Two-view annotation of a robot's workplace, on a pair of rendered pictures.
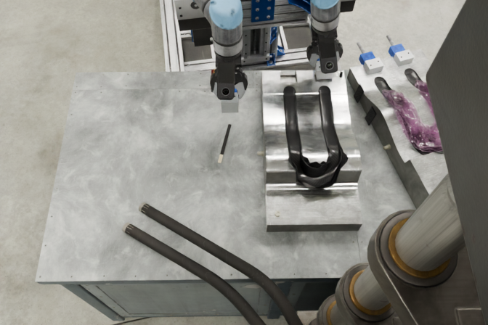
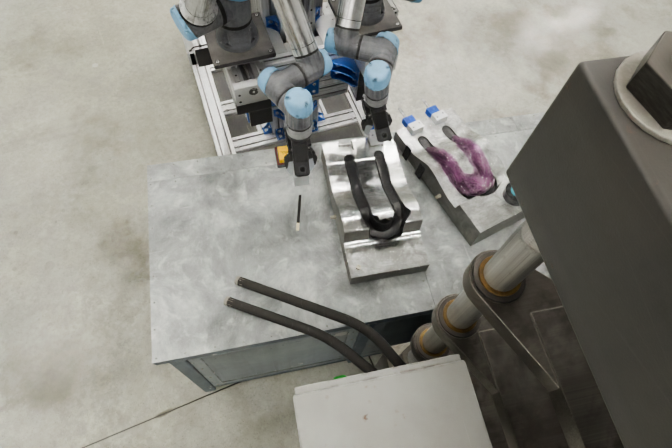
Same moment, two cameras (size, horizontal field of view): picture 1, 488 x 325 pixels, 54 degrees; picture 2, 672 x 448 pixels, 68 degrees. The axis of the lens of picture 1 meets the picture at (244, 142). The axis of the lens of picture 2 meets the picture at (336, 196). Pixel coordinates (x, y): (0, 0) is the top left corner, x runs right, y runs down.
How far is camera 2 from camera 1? 29 cm
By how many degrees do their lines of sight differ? 8
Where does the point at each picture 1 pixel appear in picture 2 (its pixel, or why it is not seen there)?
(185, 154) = (265, 227)
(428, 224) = (510, 259)
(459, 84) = (531, 181)
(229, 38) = (303, 125)
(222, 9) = (297, 103)
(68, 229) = (173, 311)
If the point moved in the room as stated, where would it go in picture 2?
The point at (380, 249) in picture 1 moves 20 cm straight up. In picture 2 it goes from (474, 281) to (518, 232)
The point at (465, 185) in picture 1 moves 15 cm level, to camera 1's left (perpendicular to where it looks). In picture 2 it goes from (543, 237) to (419, 257)
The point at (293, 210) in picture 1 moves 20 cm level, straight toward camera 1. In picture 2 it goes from (370, 262) to (367, 324)
